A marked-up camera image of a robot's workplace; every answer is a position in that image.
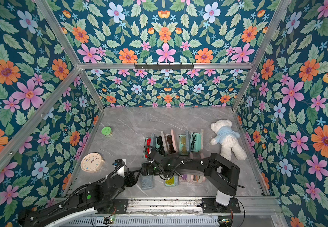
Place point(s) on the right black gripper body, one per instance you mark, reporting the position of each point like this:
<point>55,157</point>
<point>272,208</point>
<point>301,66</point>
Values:
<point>154,154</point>

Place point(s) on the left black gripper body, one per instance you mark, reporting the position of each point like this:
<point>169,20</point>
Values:
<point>127,181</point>

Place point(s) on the grey case with white glasses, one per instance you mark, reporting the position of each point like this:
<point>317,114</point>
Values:
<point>147,182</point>

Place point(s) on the grey case with red glasses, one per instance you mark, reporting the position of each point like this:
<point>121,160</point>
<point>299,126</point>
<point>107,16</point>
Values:
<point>153,138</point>

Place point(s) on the grey case with yellow glasses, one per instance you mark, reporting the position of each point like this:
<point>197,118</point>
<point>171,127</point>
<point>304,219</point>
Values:
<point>176,182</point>

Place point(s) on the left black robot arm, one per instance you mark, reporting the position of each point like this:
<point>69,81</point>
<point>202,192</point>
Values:
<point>100,197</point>

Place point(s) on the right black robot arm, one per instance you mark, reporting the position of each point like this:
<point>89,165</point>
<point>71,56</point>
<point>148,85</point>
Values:
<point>219,171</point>

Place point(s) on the grey case with black glasses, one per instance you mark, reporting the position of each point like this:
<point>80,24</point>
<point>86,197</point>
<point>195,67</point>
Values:
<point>160,147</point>

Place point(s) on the pink case with brown glasses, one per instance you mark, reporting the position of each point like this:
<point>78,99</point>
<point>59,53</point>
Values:
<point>169,142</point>

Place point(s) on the green case with olive glasses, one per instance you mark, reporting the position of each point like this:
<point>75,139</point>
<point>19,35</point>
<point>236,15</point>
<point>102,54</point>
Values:
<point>184,143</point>

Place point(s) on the green case with black glasses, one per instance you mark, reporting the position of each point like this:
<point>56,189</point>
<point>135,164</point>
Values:
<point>196,142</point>

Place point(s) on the yellow sunglasses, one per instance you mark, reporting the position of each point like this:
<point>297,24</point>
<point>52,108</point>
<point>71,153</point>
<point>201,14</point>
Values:
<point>170,181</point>

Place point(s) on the cream analog clock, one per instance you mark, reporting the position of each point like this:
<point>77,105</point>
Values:
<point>92,163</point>

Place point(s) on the green lidded small jar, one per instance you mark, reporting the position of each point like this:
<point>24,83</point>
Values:
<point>107,132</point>

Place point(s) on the white teddy bear blue shirt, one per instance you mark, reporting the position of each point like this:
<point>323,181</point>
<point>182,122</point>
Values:
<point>228,139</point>

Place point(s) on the black hook rack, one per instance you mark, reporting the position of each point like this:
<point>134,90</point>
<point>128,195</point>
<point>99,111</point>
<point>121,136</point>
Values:
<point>164,66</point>

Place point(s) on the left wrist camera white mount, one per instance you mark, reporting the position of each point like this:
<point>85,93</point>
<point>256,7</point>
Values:
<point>120,168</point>

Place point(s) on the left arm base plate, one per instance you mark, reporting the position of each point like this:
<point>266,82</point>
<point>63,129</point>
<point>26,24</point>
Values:
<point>116,206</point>

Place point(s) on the aluminium front rail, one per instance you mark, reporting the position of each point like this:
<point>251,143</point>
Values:
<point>250,205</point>

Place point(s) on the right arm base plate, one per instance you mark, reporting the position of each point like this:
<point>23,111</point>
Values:
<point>209,205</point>

